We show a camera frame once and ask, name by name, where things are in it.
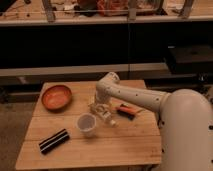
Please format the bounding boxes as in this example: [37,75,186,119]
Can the orange black handled tool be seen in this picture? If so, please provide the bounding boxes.
[115,104,140,120]

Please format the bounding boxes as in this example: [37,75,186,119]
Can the clear plastic bottle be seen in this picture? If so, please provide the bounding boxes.
[90,103,116,126]

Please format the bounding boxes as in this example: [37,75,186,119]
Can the wooden table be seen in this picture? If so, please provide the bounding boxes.
[15,81,162,171]

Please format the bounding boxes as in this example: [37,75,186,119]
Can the orange ceramic bowl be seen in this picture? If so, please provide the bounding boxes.
[41,85,72,111]

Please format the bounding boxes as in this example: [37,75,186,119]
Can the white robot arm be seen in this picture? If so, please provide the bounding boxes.
[95,72,213,171]

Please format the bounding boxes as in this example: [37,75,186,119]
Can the black box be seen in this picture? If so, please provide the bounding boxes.
[165,45,213,74]

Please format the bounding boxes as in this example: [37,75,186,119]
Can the clear plastic cup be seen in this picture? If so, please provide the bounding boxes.
[76,113,97,138]

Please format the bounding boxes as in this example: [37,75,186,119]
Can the long metal shelf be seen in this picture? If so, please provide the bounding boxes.
[0,0,213,27]

